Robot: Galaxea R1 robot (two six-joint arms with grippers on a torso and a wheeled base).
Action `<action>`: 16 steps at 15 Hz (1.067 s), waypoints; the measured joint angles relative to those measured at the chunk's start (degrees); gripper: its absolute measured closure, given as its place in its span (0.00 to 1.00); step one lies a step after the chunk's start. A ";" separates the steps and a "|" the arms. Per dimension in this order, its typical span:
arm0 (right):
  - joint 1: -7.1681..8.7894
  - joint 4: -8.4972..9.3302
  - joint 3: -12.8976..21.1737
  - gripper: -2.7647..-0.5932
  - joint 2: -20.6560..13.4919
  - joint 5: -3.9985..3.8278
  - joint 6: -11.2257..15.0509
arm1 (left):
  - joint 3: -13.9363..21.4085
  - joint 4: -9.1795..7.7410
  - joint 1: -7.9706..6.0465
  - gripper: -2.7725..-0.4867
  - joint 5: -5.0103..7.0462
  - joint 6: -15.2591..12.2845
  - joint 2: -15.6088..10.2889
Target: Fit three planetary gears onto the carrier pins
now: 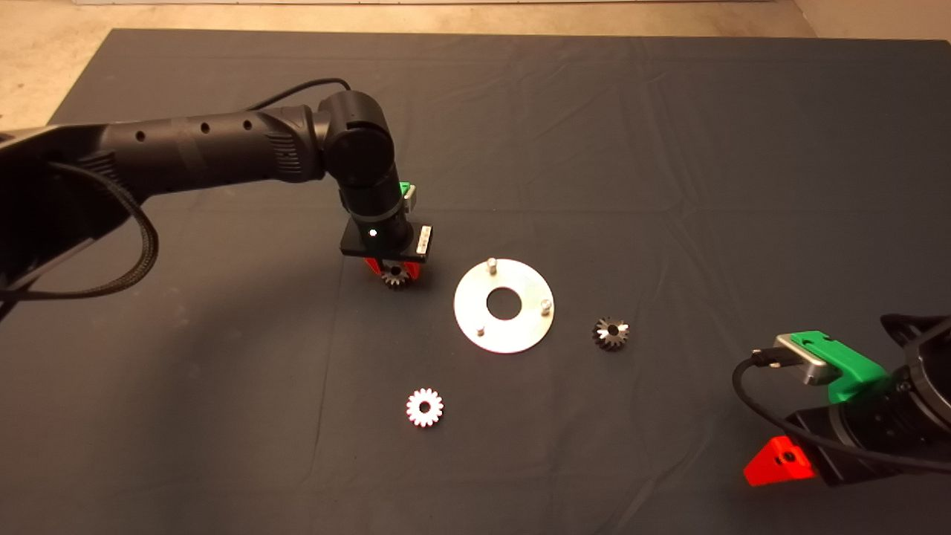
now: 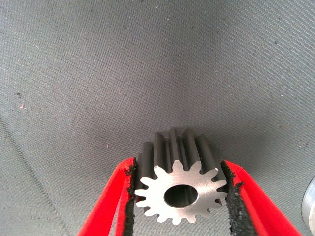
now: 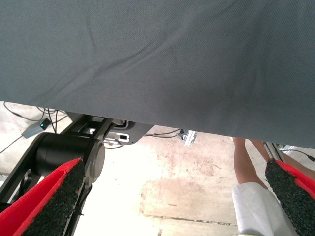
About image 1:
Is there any dark grey table cloth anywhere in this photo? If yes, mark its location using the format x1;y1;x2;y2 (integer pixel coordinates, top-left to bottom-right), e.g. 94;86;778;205
0;28;951;535

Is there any black braided cable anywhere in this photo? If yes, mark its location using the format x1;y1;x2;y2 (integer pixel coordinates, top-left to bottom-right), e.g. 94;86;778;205
0;162;160;302

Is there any green right camera mount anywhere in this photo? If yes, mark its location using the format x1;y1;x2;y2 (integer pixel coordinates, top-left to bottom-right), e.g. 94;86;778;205
789;331;890;406

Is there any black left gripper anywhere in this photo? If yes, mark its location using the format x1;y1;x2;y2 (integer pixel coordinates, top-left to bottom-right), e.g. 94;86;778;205
340;215;433;282

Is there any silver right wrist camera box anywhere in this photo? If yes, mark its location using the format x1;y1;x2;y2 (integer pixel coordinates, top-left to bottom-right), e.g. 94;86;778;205
774;334;833;386

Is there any round metal carrier plate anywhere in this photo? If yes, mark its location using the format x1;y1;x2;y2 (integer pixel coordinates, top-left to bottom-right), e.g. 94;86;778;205
454;257;555;354

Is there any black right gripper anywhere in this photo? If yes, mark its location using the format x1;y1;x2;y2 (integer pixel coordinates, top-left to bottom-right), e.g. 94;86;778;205
744;388;929;487

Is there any dark steel spur gear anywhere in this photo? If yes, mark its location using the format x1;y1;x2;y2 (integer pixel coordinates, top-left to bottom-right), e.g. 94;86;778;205
592;316;631;352

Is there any black left camera cable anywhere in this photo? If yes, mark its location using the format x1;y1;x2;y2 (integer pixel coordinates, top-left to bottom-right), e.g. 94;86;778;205
249;77;351;112

